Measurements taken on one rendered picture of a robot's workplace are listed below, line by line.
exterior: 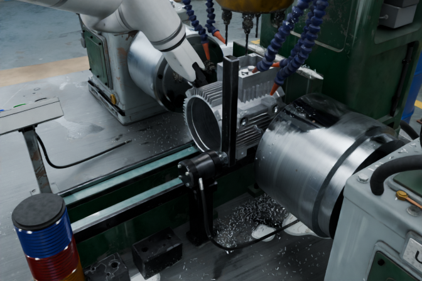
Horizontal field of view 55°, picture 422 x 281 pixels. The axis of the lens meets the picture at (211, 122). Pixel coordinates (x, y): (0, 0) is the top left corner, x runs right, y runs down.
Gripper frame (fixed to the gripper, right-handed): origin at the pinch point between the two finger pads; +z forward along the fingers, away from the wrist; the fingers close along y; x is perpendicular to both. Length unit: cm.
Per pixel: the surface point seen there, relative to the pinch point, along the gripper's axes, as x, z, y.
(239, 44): 17.1, 4.9, -5.9
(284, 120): 2.1, -3.6, 29.7
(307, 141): 1.0, -3.5, 36.8
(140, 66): -5.6, -0.1, -23.3
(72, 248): -36, -27, 38
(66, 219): -33, -31, 38
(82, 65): -11, 104, -242
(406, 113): 102, 149, -25
